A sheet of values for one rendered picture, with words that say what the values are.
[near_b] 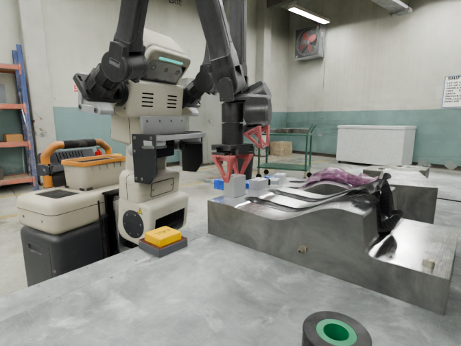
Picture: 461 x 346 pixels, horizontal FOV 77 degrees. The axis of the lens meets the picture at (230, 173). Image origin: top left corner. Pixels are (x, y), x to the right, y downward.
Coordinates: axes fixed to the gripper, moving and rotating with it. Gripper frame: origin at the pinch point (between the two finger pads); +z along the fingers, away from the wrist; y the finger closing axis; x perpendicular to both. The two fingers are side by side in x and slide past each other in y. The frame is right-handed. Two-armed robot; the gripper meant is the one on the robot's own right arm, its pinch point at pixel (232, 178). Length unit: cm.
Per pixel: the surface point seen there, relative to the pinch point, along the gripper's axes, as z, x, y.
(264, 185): 3.3, -2.6, 11.5
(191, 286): 14.2, -13.1, -27.1
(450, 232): 8.0, -46.7, 14.8
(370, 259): 8.7, -37.2, -7.8
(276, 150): 61, 409, 694
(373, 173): 7, -15, 78
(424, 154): 53, 41, 732
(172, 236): 10.6, 0.8, -20.0
